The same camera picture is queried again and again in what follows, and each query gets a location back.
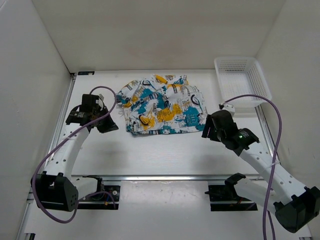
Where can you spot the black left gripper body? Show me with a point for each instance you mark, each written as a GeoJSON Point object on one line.
{"type": "Point", "coordinates": [99, 113]}

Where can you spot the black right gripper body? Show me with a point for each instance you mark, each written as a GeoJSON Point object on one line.
{"type": "Point", "coordinates": [217, 133]}

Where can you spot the colourful printed shorts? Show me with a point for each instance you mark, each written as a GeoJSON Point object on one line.
{"type": "Point", "coordinates": [162, 105]}

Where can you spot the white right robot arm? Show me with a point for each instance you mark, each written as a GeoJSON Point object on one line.
{"type": "Point", "coordinates": [292, 203]}

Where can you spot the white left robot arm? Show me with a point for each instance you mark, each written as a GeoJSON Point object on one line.
{"type": "Point", "coordinates": [52, 185]}

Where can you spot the black corner label plate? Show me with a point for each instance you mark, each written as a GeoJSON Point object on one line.
{"type": "Point", "coordinates": [86, 73]}

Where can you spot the white perforated plastic basket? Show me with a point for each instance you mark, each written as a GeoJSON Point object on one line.
{"type": "Point", "coordinates": [240, 75]}

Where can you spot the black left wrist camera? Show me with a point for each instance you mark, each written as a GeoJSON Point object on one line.
{"type": "Point", "coordinates": [91, 103]}

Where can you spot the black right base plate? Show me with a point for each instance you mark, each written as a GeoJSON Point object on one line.
{"type": "Point", "coordinates": [221, 200]}

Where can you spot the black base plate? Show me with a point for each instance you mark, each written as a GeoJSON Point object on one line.
{"type": "Point", "coordinates": [94, 193]}
{"type": "Point", "coordinates": [221, 200]}

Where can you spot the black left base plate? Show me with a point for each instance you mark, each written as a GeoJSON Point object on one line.
{"type": "Point", "coordinates": [94, 193]}

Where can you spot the aluminium frame rail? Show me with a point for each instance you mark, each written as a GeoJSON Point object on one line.
{"type": "Point", "coordinates": [163, 182]}

